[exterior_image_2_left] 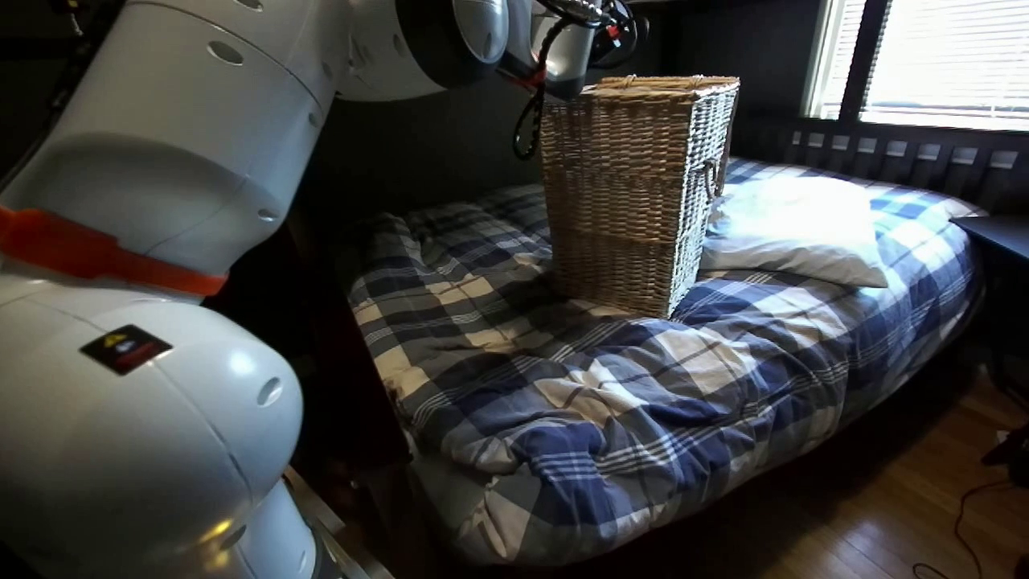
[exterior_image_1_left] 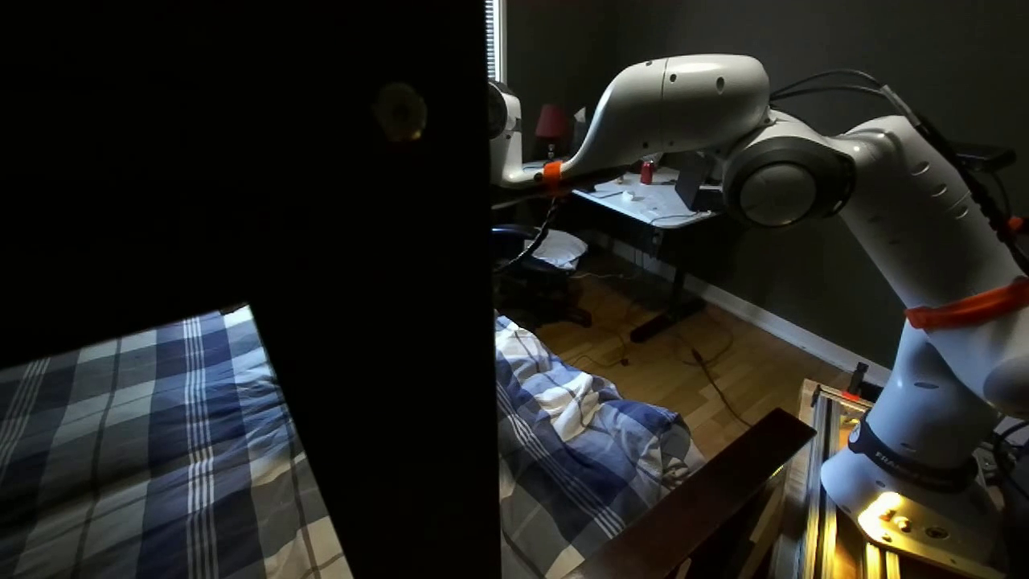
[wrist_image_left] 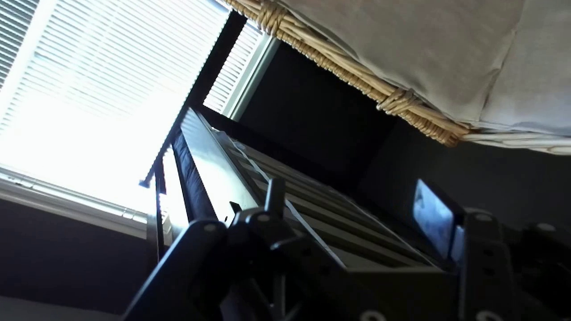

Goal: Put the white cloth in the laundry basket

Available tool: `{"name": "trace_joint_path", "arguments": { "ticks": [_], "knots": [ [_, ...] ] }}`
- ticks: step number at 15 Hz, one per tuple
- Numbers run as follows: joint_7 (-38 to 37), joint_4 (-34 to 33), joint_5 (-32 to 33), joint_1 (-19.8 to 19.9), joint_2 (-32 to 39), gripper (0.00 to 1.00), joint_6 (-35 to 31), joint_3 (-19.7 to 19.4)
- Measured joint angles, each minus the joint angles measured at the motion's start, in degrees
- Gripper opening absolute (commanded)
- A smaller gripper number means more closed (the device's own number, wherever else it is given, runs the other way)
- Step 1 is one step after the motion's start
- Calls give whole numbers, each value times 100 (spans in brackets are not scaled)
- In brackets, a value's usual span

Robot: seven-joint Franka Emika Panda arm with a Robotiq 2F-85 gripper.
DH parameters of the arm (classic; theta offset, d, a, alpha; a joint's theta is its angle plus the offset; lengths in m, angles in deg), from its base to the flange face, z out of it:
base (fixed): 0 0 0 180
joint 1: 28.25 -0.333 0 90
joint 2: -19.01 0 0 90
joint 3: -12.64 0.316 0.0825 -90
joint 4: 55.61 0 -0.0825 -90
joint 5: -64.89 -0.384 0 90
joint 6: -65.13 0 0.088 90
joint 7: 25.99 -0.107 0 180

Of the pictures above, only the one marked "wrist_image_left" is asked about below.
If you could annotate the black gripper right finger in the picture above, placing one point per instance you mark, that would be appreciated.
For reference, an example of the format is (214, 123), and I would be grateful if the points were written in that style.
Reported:
(487, 268)

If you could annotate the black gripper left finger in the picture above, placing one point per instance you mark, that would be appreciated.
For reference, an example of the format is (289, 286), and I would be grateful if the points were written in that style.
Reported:
(189, 268)

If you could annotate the white cloth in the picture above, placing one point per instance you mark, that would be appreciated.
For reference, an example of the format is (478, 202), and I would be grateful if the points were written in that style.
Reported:
(416, 41)

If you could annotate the wicker laundry basket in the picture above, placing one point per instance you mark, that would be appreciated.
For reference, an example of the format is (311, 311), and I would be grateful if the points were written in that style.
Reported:
(394, 102)

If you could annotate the white basket liner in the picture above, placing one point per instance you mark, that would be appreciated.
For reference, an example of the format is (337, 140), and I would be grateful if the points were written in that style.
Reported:
(541, 77)

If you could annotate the white window sill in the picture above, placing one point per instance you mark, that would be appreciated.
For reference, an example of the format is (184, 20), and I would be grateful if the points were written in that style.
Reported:
(71, 206)

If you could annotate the black metal rack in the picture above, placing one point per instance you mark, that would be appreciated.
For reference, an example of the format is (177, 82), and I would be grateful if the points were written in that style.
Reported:
(332, 220)

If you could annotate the white window blind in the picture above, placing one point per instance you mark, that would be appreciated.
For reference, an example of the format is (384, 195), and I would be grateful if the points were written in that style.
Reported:
(237, 77)
(100, 90)

